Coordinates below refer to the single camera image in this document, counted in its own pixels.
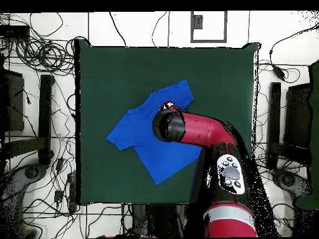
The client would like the coil of black cables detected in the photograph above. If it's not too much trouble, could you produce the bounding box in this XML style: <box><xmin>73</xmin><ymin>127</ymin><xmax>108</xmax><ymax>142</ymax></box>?
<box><xmin>14</xmin><ymin>34</ymin><xmax>77</xmax><ymax>75</ymax></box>

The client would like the green cloth covered table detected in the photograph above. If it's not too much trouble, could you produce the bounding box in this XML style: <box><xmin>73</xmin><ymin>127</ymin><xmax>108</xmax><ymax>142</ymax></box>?
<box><xmin>295</xmin><ymin>59</ymin><xmax>319</xmax><ymax>210</ymax></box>

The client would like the black power adapter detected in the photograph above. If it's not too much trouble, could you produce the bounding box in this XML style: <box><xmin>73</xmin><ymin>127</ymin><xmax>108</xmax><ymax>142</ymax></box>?
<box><xmin>272</xmin><ymin>64</ymin><xmax>287</xmax><ymax>82</ymax></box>

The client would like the dark green table cloth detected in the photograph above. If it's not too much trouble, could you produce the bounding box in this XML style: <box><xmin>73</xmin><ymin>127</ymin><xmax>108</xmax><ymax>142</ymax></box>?
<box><xmin>74</xmin><ymin>39</ymin><xmax>261</xmax><ymax>206</ymax></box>

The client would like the grey chair base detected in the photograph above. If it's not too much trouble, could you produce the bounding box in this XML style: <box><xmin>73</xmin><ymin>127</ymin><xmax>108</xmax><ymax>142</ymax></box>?
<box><xmin>0</xmin><ymin>162</ymin><xmax>49</xmax><ymax>200</ymax></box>
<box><xmin>270</xmin><ymin>167</ymin><xmax>313</xmax><ymax>200</ymax></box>

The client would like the flat black box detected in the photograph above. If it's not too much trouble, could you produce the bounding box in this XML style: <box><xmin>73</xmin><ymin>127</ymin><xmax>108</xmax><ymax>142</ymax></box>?
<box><xmin>0</xmin><ymin>25</ymin><xmax>30</xmax><ymax>39</ymax></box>

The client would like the black monitor box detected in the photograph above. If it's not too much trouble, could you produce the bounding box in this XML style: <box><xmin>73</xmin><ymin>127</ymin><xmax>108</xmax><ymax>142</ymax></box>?
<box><xmin>0</xmin><ymin>68</ymin><xmax>26</xmax><ymax>133</ymax></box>
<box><xmin>283</xmin><ymin>83</ymin><xmax>312</xmax><ymax>150</ymax></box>

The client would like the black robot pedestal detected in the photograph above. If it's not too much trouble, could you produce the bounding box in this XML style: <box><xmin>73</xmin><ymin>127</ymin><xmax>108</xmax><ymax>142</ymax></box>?
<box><xmin>130</xmin><ymin>204</ymin><xmax>193</xmax><ymax>238</ymax></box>

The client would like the blue laundry garment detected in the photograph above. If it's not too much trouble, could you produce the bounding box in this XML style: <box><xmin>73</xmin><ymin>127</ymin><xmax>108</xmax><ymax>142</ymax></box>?
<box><xmin>105</xmin><ymin>78</ymin><xmax>203</xmax><ymax>186</ymax></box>

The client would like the grey floor frame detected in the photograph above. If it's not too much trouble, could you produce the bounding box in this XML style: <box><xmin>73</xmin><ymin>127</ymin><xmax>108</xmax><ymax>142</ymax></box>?
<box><xmin>190</xmin><ymin>11</ymin><xmax>228</xmax><ymax>44</ymax></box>

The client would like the black power strip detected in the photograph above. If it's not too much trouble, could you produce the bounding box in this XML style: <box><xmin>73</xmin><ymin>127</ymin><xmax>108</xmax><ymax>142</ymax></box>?
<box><xmin>67</xmin><ymin>171</ymin><xmax>77</xmax><ymax>212</ymax></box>

